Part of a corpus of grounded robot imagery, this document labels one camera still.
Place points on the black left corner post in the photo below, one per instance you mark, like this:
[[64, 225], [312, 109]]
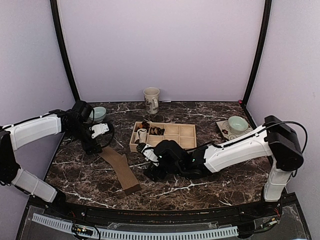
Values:
[[63, 49]]

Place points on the wooden compartment tray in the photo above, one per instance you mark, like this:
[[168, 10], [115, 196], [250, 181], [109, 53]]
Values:
[[183, 134]]

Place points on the rolled white ribbed sock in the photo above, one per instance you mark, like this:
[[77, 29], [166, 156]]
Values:
[[141, 136]]

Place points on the white slotted cable duct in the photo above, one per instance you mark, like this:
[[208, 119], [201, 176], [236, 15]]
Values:
[[122, 231]]

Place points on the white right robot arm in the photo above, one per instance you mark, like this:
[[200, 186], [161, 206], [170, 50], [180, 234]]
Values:
[[274, 138]]

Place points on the beige ribbed sock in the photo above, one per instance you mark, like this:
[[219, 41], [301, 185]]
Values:
[[119, 163]]

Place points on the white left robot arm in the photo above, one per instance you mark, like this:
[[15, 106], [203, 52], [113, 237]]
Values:
[[21, 138]]

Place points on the pale green bowl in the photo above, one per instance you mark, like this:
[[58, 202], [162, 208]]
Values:
[[237, 124]]

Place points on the floral square plate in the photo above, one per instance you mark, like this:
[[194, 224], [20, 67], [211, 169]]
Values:
[[226, 132]]

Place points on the brown yellow argyle sock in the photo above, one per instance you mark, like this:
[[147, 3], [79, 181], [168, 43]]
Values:
[[156, 131]]

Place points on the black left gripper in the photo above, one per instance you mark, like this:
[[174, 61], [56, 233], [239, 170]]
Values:
[[91, 148]]

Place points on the rolled red argyle sock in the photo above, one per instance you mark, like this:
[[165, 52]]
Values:
[[144, 125]]

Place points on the black corner post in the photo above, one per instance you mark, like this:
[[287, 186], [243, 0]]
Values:
[[63, 49], [258, 52]]

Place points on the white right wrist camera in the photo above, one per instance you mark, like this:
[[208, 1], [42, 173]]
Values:
[[148, 152]]

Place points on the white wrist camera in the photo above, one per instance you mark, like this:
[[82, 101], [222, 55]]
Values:
[[148, 152], [99, 129]]

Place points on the black right corner post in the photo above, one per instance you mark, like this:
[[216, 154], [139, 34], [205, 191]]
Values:
[[258, 52]]

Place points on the green circuit board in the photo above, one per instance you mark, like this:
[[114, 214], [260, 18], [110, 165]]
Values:
[[81, 230]]

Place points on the teal striped ceramic bowl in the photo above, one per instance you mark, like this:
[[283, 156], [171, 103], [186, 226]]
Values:
[[98, 114]]

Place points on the black front table rail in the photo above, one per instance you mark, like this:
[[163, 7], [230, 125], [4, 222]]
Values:
[[234, 215]]

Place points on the coral pattern ceramic mug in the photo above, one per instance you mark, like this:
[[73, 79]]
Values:
[[151, 99]]

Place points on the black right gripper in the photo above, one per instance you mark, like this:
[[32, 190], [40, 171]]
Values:
[[151, 169]]

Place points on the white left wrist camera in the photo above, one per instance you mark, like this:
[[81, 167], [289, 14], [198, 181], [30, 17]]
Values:
[[99, 129]]

